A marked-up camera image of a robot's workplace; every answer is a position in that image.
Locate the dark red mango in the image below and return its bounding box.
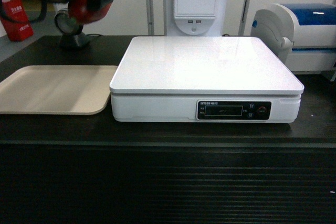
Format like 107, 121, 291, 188
68, 0, 114, 25

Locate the red fire extinguisher box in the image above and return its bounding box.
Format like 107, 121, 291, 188
1, 0, 34, 42

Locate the beige plastic tray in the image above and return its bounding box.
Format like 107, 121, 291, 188
1, 65, 117, 115

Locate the white receipt printer kiosk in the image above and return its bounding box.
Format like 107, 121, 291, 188
163, 0, 227, 36

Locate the white checkout scale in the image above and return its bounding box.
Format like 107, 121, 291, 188
110, 37, 304, 123

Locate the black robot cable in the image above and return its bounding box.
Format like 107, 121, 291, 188
0, 0, 48, 24

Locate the black barcode scanner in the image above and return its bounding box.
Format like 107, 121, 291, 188
54, 8, 90, 50

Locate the white blue label printer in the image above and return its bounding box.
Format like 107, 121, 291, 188
250, 3, 335, 81

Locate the black checkout counter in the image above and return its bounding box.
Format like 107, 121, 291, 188
0, 35, 336, 224

